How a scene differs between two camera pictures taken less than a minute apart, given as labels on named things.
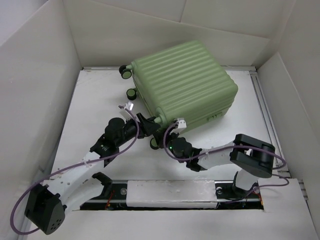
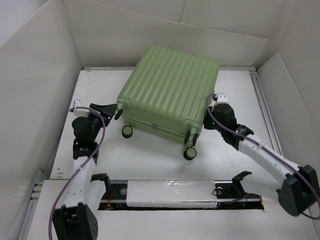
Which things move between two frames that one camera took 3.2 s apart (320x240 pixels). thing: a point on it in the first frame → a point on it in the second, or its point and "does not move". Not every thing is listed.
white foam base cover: (183, 193) does not move
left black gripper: (146, 127) → (107, 110)
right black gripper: (159, 137) → (206, 125)
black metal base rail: (227, 199) does not move
